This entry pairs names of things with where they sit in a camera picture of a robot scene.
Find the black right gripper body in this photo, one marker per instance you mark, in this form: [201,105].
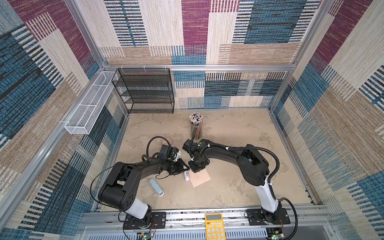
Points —
[197,166]

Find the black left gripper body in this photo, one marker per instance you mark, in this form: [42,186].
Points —
[174,167]

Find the white glue stick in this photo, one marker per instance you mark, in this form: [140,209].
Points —
[186,174]

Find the pink paper envelope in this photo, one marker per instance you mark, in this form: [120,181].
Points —
[199,178]

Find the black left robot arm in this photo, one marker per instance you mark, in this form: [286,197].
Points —
[119,190]

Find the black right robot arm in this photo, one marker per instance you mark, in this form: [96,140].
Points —
[257,165]

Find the clear tape roll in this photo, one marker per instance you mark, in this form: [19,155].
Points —
[168,141]

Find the pencil holder cup with pencils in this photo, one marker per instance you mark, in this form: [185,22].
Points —
[196,120]

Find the yellow calculator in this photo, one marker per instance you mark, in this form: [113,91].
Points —
[215,229]

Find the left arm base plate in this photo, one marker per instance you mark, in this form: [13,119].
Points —
[156,220]

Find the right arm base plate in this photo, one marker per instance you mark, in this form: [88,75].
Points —
[259,217]

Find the black wire mesh shelf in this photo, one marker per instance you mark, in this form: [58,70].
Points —
[145,90]

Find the white wire mesh basket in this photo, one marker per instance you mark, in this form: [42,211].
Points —
[87,112]

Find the aluminium front rail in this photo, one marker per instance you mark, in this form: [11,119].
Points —
[315,223]

